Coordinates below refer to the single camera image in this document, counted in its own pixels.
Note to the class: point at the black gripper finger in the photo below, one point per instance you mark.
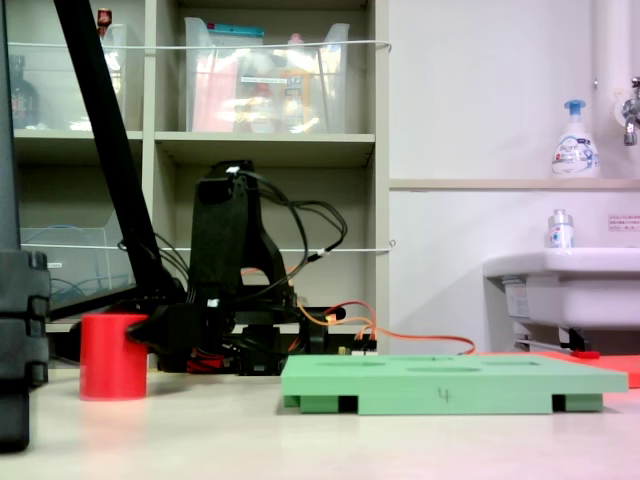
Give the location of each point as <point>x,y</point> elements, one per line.
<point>152,327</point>

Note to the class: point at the red cylinder block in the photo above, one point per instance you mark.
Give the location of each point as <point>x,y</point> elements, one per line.
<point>110,360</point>

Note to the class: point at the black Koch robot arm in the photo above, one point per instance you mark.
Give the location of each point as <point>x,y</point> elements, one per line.
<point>220,240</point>

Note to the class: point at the red base clamp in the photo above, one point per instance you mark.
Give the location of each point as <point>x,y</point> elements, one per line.
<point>205,362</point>

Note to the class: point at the black tripod brace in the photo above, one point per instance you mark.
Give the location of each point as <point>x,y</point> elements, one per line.
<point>95,302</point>

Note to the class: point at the clear storage bin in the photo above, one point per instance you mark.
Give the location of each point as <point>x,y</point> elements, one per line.
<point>75,260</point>
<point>260,90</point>
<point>60,90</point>

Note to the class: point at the black notched tripod leg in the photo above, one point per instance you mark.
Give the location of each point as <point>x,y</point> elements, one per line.
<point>20,350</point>

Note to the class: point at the small circuit board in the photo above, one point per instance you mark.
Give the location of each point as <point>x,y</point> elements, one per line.
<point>367,350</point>

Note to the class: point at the beige shelf unit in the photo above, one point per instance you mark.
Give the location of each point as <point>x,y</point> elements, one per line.
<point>265,136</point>

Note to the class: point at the green shape sorter board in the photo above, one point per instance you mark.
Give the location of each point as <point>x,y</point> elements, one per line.
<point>425,390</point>

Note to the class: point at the pink-capped bottle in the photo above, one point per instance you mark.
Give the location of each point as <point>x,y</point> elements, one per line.
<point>296,85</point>

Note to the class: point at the dark glass bottle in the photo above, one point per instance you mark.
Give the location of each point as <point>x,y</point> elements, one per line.
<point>24,100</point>

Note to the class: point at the teal-edged pouch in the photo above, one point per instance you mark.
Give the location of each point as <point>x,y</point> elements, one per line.
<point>235,35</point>

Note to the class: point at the small clear bottle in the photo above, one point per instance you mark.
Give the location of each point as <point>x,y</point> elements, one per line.
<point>560,232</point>

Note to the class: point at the white sink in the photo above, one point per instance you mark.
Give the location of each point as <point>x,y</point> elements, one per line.
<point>575,285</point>

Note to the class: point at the white foam soap bottle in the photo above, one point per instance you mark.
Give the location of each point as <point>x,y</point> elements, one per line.
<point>575,150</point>

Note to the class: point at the metal faucet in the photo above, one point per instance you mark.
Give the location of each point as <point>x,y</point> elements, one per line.
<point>631,112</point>

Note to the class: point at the white wall label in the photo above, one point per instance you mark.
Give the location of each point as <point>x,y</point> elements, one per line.
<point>624,222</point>

